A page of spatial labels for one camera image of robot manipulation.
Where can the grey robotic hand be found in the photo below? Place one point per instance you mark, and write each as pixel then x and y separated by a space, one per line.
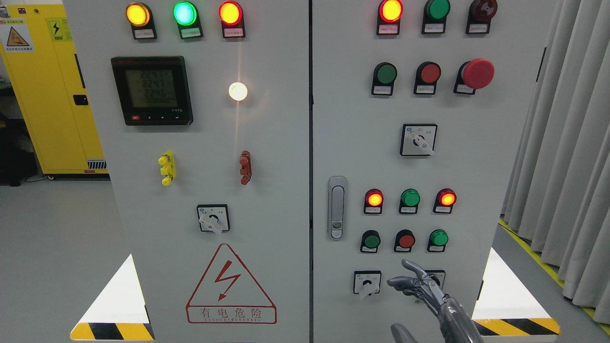
pixel 456 325

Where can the green push button lower right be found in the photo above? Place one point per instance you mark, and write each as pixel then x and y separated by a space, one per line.
pixel 437 241

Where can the red push button lower middle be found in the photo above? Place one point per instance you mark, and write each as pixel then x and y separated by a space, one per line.
pixel 404 241

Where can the green push button lower left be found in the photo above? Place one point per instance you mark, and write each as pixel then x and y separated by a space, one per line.
pixel 370 241

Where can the red mushroom emergency stop button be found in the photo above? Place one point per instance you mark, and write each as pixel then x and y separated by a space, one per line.
pixel 473 75

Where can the red push button upper row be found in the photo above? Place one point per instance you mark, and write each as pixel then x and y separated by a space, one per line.
pixel 427 75

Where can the green push button upper row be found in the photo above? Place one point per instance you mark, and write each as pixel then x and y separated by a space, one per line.
pixel 384 76

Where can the right white hazard striped panel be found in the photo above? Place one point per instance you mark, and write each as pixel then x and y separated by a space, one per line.
pixel 506 312

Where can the white hazard striped panel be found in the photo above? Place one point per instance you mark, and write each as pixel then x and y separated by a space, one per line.
pixel 506 312
pixel 118 314

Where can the red lit lamp middle right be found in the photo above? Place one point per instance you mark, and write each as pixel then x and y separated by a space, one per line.
pixel 444 201

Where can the red lit lamp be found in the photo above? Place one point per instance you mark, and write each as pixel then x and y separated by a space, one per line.
pixel 444 201
pixel 389 14

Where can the green indicator lamp middle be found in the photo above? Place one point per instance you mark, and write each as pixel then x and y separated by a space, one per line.
pixel 409 201

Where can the green indicator lamp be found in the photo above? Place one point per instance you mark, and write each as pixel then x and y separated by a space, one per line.
pixel 409 201
pixel 188 20

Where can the red indicator lamp middle left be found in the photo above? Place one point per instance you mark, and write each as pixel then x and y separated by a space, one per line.
pixel 373 202

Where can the red indicator lamp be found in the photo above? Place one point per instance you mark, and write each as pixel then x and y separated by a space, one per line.
pixel 232 19
pixel 373 202

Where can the grey pleated curtain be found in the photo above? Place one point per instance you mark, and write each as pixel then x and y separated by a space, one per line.
pixel 559 193

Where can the grey right cabinet door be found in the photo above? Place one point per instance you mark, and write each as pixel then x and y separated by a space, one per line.
pixel 357 135

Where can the grey cabinet door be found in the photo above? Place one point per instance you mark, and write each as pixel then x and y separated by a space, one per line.
pixel 357 135
pixel 269 216

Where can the red high voltage warning sticker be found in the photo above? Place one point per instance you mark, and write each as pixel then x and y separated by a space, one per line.
pixel 228 293

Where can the dark red buzzer top right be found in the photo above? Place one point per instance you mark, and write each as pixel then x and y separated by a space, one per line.
pixel 479 16

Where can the green unlit lamp top right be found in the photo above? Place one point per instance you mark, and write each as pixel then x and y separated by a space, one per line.
pixel 435 16

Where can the red lit lamp top right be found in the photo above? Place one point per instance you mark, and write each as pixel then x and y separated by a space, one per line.
pixel 389 14

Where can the white lit indicator lamp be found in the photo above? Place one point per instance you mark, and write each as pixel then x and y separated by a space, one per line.
pixel 238 91

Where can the grey left cabinet door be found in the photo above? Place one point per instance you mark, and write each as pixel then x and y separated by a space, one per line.
pixel 269 216

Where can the left white hazard striped panel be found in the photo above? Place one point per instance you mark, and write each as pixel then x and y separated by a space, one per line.
pixel 118 314

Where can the black digital power meter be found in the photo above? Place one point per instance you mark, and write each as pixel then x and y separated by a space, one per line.
pixel 153 90

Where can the red indicator lamp top left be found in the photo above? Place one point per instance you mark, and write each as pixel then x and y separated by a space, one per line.
pixel 232 19

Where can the green indicator lamp top left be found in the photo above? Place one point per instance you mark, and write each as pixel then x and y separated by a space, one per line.
pixel 188 20

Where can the yellow indicator lamp top left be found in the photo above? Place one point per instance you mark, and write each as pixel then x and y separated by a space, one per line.
pixel 141 20

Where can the yellow safety storage cabinet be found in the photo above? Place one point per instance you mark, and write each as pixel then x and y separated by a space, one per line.
pixel 38 51

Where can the black key selector switch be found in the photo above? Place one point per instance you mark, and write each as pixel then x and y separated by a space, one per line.
pixel 438 276

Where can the lower left rotary selector switch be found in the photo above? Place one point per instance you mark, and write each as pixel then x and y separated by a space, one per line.
pixel 366 283

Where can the silver cabinet door handle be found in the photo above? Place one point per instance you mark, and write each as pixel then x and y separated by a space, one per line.
pixel 335 206

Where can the right door upper rotary switch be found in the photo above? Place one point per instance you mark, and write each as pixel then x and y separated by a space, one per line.
pixel 418 139

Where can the left door rotary selector switch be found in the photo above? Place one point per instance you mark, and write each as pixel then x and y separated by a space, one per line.
pixel 213 218

